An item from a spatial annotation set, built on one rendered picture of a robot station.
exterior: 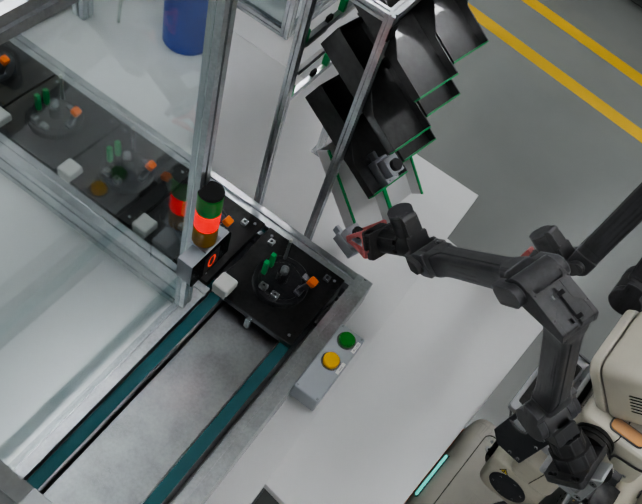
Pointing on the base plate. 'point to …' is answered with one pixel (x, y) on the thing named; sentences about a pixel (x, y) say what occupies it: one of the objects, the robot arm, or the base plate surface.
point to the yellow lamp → (203, 238)
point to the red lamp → (206, 224)
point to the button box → (309, 396)
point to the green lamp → (208, 208)
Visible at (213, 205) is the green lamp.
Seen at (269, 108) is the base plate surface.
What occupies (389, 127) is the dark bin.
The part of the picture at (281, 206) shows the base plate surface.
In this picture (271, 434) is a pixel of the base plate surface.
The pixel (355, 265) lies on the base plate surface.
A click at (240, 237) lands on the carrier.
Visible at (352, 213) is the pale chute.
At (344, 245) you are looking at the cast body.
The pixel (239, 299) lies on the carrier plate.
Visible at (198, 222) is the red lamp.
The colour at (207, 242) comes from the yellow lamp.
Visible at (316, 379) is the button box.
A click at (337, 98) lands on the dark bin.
